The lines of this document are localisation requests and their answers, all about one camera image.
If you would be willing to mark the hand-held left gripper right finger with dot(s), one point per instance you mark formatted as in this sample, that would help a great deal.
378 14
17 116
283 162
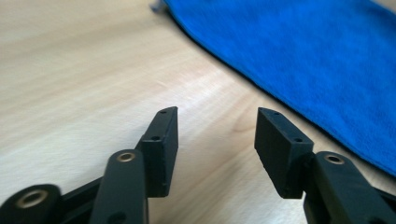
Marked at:
283 149

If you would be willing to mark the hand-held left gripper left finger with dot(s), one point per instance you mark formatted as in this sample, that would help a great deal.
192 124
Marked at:
157 155

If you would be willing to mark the small grey object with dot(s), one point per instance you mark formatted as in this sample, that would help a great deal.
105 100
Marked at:
158 6

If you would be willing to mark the blue cloth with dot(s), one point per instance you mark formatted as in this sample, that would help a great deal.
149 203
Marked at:
299 59

